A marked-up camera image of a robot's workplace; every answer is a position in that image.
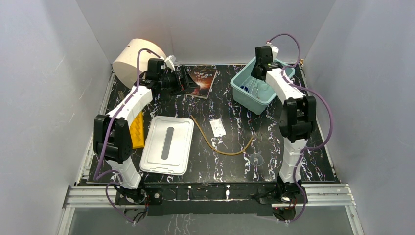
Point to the metal crucible tongs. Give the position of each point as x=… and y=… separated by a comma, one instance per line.
x=253, y=88

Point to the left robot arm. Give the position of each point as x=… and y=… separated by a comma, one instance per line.
x=112, y=135

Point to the white plastic bin lid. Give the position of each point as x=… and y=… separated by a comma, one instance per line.
x=167, y=146

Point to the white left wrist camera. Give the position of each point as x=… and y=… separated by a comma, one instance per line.
x=169, y=61

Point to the white cylindrical container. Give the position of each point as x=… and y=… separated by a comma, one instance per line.
x=125, y=65

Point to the aluminium frame rail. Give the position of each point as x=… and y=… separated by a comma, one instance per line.
x=100, y=197

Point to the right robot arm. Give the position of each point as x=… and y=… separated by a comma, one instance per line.
x=298, y=115

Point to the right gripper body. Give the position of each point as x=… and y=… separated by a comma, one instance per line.
x=253, y=72

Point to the yellow test tube rack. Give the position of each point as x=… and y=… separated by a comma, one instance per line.
x=137, y=132

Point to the small white plastic bag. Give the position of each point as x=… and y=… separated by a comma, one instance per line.
x=217, y=127

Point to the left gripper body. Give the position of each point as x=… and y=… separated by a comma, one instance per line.
x=183, y=81

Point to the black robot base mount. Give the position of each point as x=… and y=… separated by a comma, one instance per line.
x=282, y=192

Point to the Three Days To See book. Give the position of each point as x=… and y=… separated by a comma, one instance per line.
x=204, y=78

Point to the teal plastic bin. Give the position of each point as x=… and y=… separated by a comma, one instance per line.
x=275, y=85

